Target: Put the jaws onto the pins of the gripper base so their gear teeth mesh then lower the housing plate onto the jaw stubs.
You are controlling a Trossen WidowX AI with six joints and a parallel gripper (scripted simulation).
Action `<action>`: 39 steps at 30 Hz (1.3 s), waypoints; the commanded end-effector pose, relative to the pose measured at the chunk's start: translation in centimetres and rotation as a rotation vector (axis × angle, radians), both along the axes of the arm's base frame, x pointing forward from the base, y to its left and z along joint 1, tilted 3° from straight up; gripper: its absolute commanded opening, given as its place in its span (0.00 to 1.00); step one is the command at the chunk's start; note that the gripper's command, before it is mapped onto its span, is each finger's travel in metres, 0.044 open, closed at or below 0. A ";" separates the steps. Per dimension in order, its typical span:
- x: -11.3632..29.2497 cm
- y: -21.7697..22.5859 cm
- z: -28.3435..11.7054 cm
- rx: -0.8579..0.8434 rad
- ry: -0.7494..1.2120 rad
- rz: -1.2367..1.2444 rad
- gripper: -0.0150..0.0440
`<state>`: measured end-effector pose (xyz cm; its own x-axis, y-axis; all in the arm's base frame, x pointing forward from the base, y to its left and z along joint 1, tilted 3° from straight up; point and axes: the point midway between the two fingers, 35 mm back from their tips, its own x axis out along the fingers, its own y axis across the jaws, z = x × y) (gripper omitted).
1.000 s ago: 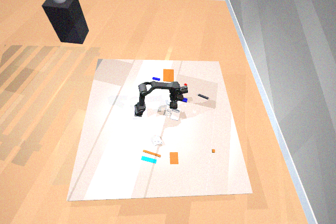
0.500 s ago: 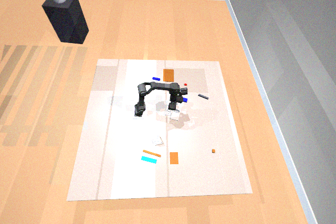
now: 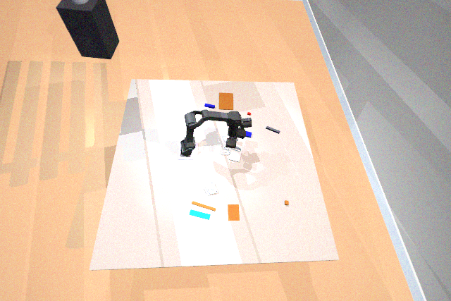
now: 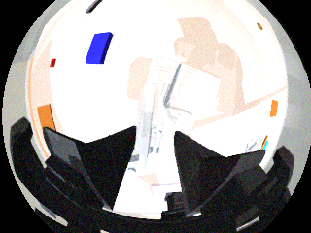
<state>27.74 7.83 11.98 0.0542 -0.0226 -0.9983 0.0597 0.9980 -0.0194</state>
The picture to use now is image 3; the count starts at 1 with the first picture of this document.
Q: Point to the cyan flat bar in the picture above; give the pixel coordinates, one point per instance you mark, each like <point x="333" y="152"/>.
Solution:
<point x="199" y="214"/>

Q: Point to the orange rectangular plate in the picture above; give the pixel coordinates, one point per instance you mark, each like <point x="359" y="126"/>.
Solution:
<point x="233" y="212"/>

